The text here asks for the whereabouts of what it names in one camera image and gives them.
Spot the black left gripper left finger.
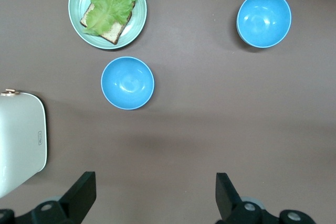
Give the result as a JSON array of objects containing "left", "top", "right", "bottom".
[{"left": 0, "top": 171, "right": 97, "bottom": 224}]

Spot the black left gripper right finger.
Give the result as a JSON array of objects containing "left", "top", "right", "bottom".
[{"left": 215, "top": 173, "right": 314, "bottom": 224}]

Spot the blue bowl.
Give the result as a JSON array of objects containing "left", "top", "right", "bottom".
[
  {"left": 235, "top": 0, "right": 292, "bottom": 49},
  {"left": 100, "top": 56, "right": 155, "bottom": 111}
]

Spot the brown table cover sheet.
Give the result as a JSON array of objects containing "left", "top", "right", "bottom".
[{"left": 0, "top": 0, "right": 336, "bottom": 224}]

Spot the white toaster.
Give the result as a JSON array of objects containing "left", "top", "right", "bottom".
[{"left": 0, "top": 89, "right": 48, "bottom": 199}]

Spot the brown crust bread slice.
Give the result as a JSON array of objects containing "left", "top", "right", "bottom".
[{"left": 80, "top": 1, "right": 136, "bottom": 45}]

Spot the green lettuce leaf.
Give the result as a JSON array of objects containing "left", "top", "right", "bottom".
[{"left": 82, "top": 0, "right": 140, "bottom": 36}]

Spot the pale green plate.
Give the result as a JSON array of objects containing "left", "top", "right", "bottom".
[{"left": 68, "top": 0, "right": 148, "bottom": 50}]

